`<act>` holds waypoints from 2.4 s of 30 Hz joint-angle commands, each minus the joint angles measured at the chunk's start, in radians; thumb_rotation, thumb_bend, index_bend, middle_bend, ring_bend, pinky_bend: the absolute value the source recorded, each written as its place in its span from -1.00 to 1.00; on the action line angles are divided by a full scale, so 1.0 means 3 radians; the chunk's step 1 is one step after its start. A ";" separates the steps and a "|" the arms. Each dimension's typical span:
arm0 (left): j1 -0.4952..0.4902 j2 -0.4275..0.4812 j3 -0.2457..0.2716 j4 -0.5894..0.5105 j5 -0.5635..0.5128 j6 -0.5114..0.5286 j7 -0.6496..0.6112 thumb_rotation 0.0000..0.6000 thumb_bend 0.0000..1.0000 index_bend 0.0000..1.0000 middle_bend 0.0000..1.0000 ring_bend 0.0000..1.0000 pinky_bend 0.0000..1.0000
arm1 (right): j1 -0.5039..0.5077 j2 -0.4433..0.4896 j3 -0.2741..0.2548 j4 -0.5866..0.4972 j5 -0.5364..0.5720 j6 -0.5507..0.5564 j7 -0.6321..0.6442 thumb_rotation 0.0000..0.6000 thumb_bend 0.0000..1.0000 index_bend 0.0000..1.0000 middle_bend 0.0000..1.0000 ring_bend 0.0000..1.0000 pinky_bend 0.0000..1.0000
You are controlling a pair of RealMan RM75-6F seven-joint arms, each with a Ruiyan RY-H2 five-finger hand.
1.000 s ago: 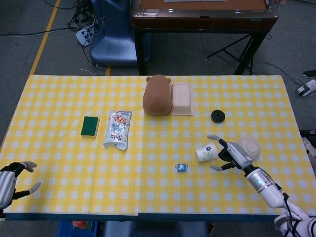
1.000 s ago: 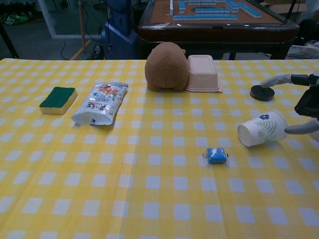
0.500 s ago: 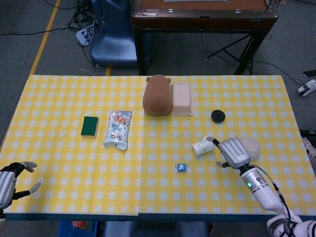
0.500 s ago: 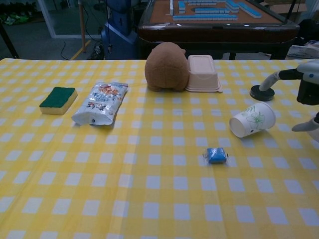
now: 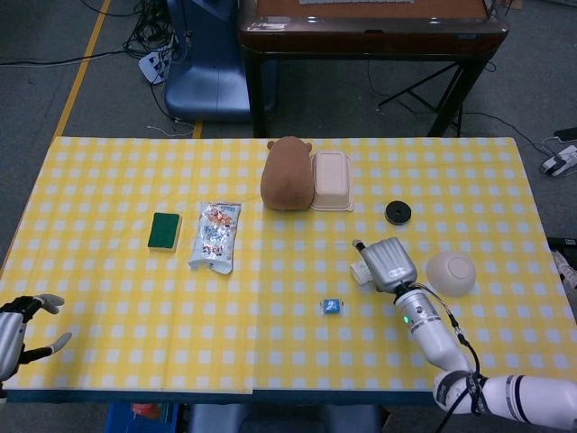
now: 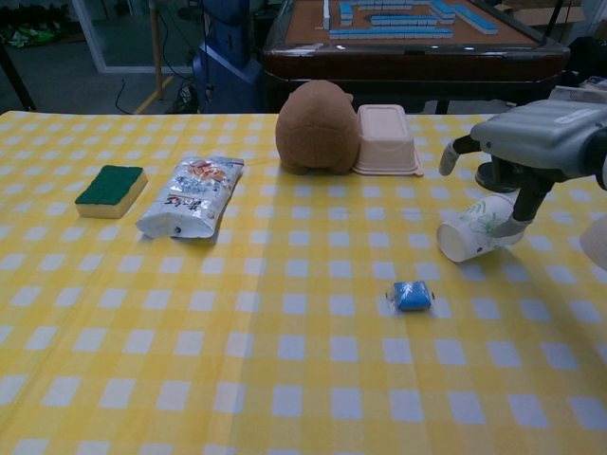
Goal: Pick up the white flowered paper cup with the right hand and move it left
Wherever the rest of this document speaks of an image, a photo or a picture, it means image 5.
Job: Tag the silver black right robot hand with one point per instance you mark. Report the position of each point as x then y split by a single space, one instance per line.
390 266

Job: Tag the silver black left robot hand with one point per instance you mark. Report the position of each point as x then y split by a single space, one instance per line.
9 334

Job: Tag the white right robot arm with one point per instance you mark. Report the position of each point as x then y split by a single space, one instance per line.
428 334

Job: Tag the small blue candy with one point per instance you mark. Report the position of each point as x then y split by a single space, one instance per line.
331 306

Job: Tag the black tape roll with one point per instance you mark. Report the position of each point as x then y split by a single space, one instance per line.
397 212

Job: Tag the beige bowl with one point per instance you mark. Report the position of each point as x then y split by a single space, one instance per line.
451 273

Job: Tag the beige plastic food container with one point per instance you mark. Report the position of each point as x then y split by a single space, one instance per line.
331 182

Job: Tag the brown plush toy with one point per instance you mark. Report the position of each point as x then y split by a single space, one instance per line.
286 180

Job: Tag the yellow white checkered tablecloth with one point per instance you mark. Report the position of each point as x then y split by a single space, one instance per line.
270 352

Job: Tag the blue storage box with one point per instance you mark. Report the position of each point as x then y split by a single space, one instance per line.
140 417

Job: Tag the white printed snack bag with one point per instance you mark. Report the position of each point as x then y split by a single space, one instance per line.
215 234

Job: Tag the green yellow sponge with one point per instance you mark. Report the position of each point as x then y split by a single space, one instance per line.
164 231

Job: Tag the white power strip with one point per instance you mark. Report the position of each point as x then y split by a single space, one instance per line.
559 162
153 65

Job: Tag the dark wooden mahjong table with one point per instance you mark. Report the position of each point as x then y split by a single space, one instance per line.
369 38

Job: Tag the blue machine base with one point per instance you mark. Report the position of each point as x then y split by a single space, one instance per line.
207 85

